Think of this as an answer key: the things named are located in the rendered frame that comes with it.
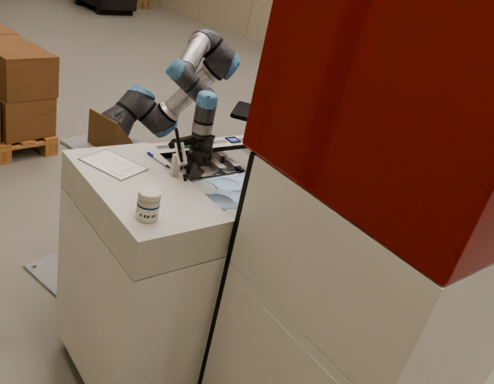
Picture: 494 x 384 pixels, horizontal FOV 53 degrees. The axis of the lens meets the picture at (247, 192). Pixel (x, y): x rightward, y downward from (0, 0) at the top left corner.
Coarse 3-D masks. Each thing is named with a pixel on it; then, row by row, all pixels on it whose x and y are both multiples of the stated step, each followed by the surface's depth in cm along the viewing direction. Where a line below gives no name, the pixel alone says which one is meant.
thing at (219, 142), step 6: (216, 138) 226; (222, 138) 228; (240, 138) 232; (150, 144) 206; (156, 144) 207; (162, 144) 208; (216, 144) 220; (222, 144) 221; (228, 144) 223; (234, 144) 224; (240, 144) 226; (156, 150) 202; (162, 150) 203; (168, 150) 204; (174, 150) 205; (186, 150) 208
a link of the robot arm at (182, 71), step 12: (192, 36) 208; (204, 36) 207; (216, 36) 213; (192, 48) 196; (204, 48) 204; (180, 60) 182; (192, 60) 189; (168, 72) 182; (180, 72) 181; (192, 72) 184; (180, 84) 184; (192, 84) 183
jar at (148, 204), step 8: (144, 192) 150; (152, 192) 151; (160, 192) 152; (144, 200) 149; (152, 200) 150; (160, 200) 153; (136, 208) 152; (144, 208) 150; (152, 208) 151; (136, 216) 153; (144, 216) 152; (152, 216) 153
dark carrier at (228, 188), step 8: (224, 176) 207; (232, 176) 209; (240, 176) 211; (216, 184) 200; (224, 184) 201; (232, 184) 202; (240, 184) 204; (216, 192) 194; (224, 192) 195; (232, 192) 197; (240, 192) 198; (216, 200) 188; (224, 200) 189; (232, 200) 191; (224, 208) 184; (232, 208) 185
